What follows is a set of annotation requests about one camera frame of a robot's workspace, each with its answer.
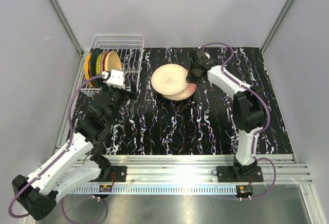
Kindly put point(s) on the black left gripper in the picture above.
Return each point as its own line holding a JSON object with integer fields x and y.
{"x": 127, "y": 94}

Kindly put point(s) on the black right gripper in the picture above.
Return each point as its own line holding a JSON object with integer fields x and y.
{"x": 189, "y": 79}

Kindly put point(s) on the cream pink plate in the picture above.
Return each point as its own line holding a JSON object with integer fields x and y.
{"x": 184, "y": 94}

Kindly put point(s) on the beige bear print plate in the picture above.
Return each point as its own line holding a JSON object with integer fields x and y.
{"x": 169, "y": 79}

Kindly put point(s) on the pink polka dot plate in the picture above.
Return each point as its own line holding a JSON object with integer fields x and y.
{"x": 103, "y": 59}

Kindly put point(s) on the teal glazed plate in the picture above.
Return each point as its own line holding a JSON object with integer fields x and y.
{"x": 92, "y": 61}

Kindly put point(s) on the green polka dot plate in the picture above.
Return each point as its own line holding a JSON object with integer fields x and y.
{"x": 99, "y": 63}

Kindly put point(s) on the orange polka dot plate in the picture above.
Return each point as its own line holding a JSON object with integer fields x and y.
{"x": 87, "y": 71}

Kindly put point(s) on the yellow cream plate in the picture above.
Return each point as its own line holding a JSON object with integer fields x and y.
{"x": 112, "y": 61}

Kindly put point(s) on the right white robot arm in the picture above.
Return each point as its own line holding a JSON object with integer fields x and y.
{"x": 250, "y": 113}

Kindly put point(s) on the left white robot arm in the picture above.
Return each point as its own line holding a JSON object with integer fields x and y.
{"x": 38, "y": 193}

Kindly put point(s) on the left small circuit board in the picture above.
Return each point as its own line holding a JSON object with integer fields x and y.
{"x": 105, "y": 188}

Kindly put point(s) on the small circuit board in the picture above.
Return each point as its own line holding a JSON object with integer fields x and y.
{"x": 105, "y": 188}
{"x": 244, "y": 190}

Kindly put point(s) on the right small circuit board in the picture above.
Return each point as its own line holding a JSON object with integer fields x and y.
{"x": 244, "y": 190}

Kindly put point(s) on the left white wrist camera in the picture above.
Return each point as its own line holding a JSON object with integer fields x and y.
{"x": 114, "y": 78}

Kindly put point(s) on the white wire dish rack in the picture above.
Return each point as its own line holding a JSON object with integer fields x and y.
{"x": 130, "y": 49}

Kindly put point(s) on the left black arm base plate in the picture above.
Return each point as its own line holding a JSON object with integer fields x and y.
{"x": 116, "y": 173}

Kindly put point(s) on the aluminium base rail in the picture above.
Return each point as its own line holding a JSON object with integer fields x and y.
{"x": 200, "y": 169}

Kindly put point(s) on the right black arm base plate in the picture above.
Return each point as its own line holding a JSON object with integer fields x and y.
{"x": 229, "y": 174}

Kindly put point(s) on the white slotted cable duct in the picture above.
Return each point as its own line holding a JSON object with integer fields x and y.
{"x": 149, "y": 189}

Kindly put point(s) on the aluminium frame post left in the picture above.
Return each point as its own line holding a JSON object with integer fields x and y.
{"x": 66, "y": 26}

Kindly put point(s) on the aluminium frame post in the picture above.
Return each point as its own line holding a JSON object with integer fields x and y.
{"x": 66, "y": 26}
{"x": 281, "y": 16}

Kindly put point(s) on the aluminium frame post right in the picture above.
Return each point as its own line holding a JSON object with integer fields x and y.
{"x": 281, "y": 16}

